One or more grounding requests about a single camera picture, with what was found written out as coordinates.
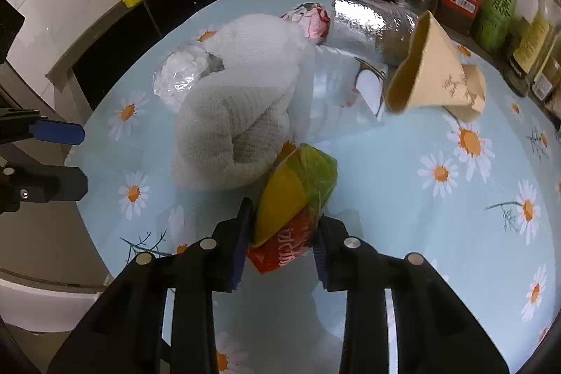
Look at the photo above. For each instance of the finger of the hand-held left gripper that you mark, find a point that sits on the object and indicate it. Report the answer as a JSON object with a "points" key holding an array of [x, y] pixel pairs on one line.
{"points": [[52, 183], [57, 133]]}

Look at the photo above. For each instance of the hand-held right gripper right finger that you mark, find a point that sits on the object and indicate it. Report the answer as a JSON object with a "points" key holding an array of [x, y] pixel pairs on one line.
{"points": [[319, 262]]}

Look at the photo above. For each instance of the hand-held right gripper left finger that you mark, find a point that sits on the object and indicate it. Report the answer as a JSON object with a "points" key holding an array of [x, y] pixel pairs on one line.
{"points": [[243, 244]]}

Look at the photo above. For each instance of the yellow green red snack wrapper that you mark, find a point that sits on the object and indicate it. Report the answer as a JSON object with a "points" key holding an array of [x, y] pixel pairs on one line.
{"points": [[289, 190]]}

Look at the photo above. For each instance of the clear plastic bag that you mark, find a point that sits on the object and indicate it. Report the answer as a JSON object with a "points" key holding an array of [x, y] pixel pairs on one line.
{"points": [[179, 80]]}

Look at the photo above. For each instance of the white knitted cloth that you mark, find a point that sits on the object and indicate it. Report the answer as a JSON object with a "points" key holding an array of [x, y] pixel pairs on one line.
{"points": [[236, 111]]}

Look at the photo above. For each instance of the beige paper cone bag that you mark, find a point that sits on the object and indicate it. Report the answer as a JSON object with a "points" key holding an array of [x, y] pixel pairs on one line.
{"points": [[427, 71]]}

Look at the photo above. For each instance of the blue daisy print tablecloth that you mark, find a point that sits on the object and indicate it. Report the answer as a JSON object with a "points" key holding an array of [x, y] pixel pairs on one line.
{"points": [[394, 225]]}

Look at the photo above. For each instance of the black kitchen sink counter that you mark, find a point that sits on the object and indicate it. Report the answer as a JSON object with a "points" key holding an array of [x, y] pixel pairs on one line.
{"points": [[118, 45]]}

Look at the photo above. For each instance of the white curved plastic object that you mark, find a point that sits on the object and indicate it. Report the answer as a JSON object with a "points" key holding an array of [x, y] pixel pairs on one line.
{"points": [[44, 299]]}

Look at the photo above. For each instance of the clear plastic wrapper white card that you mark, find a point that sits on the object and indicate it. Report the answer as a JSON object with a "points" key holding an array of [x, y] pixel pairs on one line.
{"points": [[346, 71]]}

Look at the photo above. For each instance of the crumpled pink paper wrapper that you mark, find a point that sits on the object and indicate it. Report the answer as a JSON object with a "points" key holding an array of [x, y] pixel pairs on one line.
{"points": [[313, 21]]}

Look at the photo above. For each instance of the silver foil bag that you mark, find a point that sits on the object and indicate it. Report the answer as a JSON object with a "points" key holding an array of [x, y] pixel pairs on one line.
{"points": [[368, 23]]}

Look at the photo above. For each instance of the small seasoning jar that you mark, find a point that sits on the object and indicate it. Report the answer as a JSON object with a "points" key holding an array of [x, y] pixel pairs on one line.
{"points": [[545, 80]]}

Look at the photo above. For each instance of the bottle pale yellow label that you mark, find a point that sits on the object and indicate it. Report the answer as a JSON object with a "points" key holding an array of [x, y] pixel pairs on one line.
{"points": [[532, 41]]}

